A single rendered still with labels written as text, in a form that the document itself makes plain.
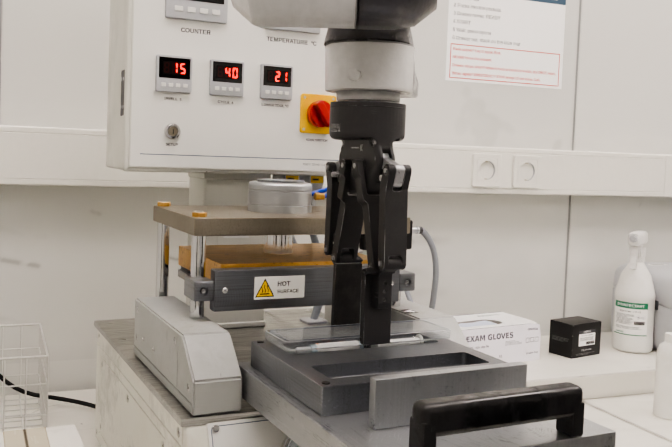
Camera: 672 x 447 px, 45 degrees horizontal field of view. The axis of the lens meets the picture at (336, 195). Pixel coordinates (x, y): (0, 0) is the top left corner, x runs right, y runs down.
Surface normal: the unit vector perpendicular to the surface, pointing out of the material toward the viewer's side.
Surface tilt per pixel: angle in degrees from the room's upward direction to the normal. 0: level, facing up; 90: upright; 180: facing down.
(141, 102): 90
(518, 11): 90
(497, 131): 90
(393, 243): 87
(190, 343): 41
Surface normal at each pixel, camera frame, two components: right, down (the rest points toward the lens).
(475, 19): 0.38, 0.07
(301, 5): 0.00, 0.74
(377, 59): 0.18, 0.04
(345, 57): -0.60, 0.03
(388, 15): -0.01, 0.90
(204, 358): 0.32, -0.72
